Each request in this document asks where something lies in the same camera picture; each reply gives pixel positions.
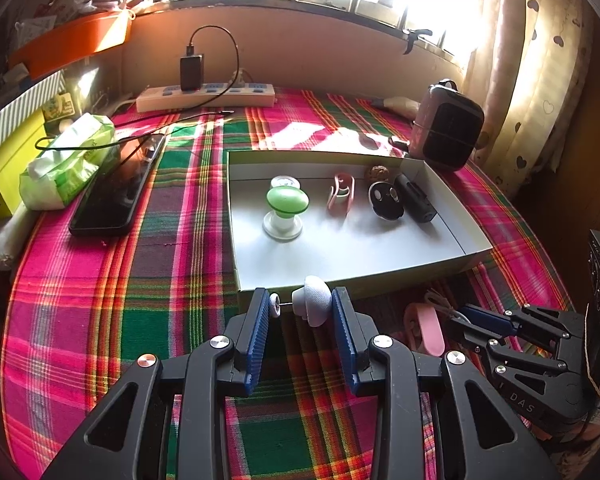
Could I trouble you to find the white usb cable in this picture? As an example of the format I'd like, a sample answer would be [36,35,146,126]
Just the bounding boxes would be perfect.
[424,288,474,326]

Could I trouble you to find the pink clip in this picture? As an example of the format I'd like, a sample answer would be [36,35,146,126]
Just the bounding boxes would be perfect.
[404,304,445,356]
[327,172,355,216]

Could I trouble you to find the black rectangular flashlight device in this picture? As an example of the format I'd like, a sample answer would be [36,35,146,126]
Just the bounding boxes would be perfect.
[393,174,437,223]

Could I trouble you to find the black round disc gadget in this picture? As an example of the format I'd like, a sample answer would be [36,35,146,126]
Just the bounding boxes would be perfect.
[367,181,404,221]

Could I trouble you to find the grey white roller massager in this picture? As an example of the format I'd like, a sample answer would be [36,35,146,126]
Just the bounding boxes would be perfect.
[268,275,332,328]

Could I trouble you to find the green white mushroom massager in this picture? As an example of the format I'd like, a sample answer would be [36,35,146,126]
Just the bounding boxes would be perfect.
[263,185,310,242]

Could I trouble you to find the plaid bedspread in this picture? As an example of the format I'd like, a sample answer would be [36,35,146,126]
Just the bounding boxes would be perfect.
[0,86,577,480]

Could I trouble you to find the green white cardboard box tray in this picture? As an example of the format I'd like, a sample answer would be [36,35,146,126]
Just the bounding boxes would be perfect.
[226,151,492,306]

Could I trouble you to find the walnut in tray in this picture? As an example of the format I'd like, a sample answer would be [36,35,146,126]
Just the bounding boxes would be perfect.
[366,165,390,183]

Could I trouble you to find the grey portable heater fan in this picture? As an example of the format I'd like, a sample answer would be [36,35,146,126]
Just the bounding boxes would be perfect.
[408,78,484,171]

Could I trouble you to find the black smartphone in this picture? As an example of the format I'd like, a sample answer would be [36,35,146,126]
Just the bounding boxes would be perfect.
[69,133,166,237]

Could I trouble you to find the heart pattern curtain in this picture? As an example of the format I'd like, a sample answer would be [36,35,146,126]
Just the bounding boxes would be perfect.
[463,0,594,197]

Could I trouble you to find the green wet wipes pack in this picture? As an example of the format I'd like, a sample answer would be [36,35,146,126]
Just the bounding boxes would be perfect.
[19,113,114,211]

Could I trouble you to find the yellow green box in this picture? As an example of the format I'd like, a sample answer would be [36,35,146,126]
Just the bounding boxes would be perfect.
[0,108,45,220]

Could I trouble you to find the black window hook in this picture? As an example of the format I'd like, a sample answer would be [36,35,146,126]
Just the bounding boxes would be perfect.
[403,29,432,55]

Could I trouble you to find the striped white box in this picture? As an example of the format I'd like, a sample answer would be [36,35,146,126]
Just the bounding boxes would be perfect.
[0,70,66,145]

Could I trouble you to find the white power strip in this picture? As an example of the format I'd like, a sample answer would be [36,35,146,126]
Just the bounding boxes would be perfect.
[135,84,276,113]

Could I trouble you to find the black charger adapter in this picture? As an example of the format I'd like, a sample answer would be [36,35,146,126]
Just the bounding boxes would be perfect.
[180,44,204,91]

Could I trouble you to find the orange plastic basket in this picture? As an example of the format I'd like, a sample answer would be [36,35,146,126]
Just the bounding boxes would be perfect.
[8,10,135,79]

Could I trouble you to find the black charger cable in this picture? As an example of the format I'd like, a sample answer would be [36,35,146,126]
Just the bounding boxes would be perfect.
[34,24,242,152]

